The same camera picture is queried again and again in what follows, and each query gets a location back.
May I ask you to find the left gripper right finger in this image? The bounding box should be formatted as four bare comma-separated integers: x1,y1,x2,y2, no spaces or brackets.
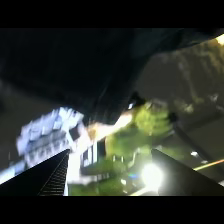
150,148,224,197

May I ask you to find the black garment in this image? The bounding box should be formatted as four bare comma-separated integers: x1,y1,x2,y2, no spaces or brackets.
0,27,224,127

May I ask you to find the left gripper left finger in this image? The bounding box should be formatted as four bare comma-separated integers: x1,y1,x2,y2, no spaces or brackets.
0,148,71,197

